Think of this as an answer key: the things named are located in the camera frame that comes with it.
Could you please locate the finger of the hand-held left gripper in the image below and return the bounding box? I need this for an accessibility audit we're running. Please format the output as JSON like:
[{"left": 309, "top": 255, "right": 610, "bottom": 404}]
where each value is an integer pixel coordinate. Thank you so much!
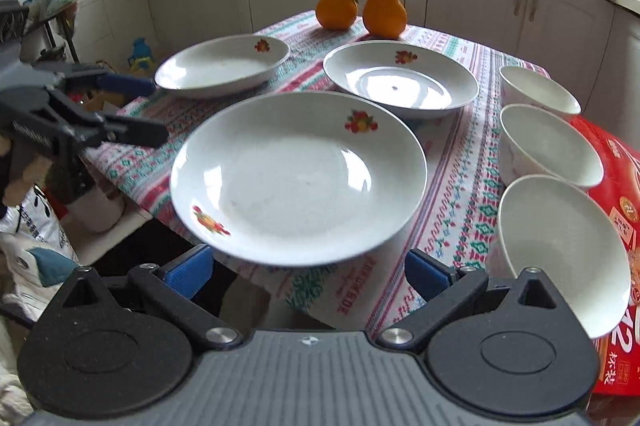
[
  {"left": 65, "top": 103, "right": 170, "bottom": 149},
  {"left": 62, "top": 64, "right": 157, "bottom": 99}
]

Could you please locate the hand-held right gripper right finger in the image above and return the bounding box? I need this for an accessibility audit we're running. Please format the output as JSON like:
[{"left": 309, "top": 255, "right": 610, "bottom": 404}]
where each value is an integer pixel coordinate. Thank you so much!
[{"left": 375, "top": 249, "right": 576, "bottom": 355}]

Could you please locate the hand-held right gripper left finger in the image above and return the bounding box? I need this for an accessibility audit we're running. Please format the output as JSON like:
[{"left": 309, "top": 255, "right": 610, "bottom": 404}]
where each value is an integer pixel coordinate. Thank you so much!
[{"left": 47, "top": 245, "right": 246, "bottom": 353}]

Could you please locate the white plate with fruit print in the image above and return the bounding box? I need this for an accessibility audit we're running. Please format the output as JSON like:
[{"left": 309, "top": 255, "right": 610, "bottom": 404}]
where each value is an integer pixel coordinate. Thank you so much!
[
  {"left": 170, "top": 92, "right": 428, "bottom": 267},
  {"left": 322, "top": 40, "right": 480, "bottom": 121},
  {"left": 154, "top": 34, "right": 291, "bottom": 100}
]

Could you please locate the white bowl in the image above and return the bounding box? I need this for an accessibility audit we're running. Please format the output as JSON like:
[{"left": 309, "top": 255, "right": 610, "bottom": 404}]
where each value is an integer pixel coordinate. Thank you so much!
[
  {"left": 492, "top": 175, "right": 632, "bottom": 340},
  {"left": 499, "top": 66, "right": 582, "bottom": 123},
  {"left": 500, "top": 104, "right": 605, "bottom": 191}
]

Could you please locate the person's left hand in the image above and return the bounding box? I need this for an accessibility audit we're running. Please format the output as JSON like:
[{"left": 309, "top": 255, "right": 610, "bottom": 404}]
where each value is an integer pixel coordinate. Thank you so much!
[{"left": 0, "top": 136, "right": 53, "bottom": 207}]

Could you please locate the blue and yellow toy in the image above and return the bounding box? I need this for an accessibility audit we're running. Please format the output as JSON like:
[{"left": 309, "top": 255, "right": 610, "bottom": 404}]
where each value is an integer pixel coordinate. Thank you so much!
[{"left": 128, "top": 37, "right": 155, "bottom": 77}]

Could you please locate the patterned tablecloth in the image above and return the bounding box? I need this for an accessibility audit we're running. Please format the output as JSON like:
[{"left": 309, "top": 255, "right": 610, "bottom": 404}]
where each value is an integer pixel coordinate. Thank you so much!
[{"left": 82, "top": 10, "right": 551, "bottom": 342}]

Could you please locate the white bucket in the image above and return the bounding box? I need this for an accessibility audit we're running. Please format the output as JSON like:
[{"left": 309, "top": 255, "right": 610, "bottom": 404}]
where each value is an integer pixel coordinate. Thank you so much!
[{"left": 64, "top": 185, "right": 126, "bottom": 235}]

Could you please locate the white printed bag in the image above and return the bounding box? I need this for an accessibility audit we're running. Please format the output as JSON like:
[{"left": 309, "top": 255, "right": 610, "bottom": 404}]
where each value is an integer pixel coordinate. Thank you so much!
[{"left": 0, "top": 186, "right": 82, "bottom": 323}]

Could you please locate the white cloth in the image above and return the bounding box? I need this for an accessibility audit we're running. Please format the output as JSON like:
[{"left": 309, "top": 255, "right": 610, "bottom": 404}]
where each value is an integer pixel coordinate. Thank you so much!
[{"left": 0, "top": 346, "right": 32, "bottom": 426}]

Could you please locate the red cardboard box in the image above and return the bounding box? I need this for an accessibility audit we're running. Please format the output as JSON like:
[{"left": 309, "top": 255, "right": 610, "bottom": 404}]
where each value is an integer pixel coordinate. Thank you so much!
[{"left": 570, "top": 116, "right": 640, "bottom": 397}]

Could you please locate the orange with leaf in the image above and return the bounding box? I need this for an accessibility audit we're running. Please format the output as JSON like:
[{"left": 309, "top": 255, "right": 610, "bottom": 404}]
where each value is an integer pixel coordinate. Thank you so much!
[{"left": 316, "top": 0, "right": 367, "bottom": 31}]

